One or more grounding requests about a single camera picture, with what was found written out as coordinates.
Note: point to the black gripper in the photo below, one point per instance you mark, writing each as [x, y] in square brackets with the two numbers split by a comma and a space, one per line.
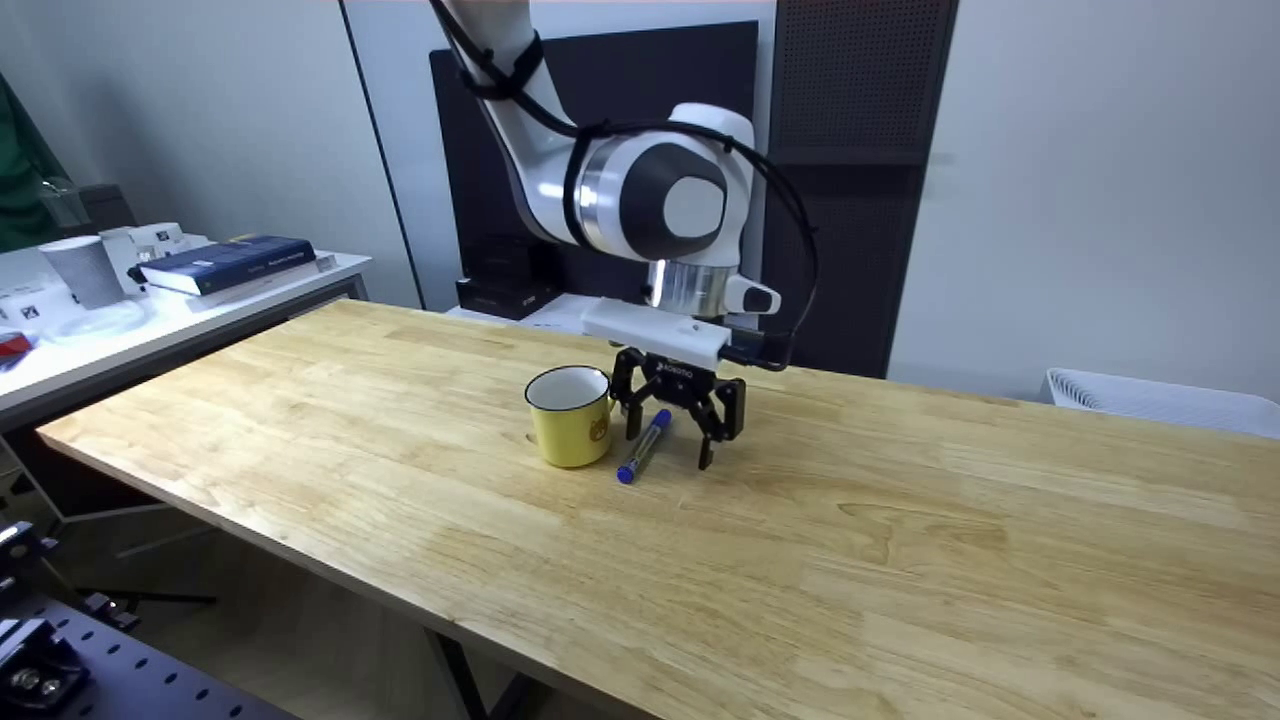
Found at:
[675, 379]

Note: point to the blue marker pen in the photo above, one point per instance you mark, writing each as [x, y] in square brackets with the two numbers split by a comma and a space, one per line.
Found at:
[643, 448]

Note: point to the yellow enamel mug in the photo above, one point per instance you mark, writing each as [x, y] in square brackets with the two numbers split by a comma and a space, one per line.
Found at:
[569, 434]

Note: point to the black box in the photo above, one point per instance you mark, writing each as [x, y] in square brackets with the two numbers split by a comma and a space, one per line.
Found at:
[503, 286]

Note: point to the dark brown cabinet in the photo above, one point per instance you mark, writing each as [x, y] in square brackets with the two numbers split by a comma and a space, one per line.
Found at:
[862, 225]

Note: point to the black monitor screen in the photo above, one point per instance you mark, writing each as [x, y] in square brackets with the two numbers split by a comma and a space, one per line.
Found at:
[478, 225]

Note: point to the black table leg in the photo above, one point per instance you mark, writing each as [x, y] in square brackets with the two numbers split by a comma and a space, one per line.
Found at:
[464, 683]

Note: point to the dark blue book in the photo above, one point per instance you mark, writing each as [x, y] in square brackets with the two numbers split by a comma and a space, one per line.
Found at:
[227, 263]

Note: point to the white plastic bin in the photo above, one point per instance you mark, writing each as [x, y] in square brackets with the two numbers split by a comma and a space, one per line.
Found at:
[1161, 400]

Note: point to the white side table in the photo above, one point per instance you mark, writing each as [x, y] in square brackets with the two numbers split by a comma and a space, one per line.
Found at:
[123, 343]

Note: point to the small red item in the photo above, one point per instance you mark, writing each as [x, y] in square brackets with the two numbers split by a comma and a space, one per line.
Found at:
[10, 348]

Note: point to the green object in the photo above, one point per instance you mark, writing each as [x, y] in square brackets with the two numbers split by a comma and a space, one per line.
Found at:
[23, 186]

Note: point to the silver wrist camera bar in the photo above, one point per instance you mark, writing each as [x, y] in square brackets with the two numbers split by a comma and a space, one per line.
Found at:
[653, 328]

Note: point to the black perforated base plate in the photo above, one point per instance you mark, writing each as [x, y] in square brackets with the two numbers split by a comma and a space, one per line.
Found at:
[134, 672]

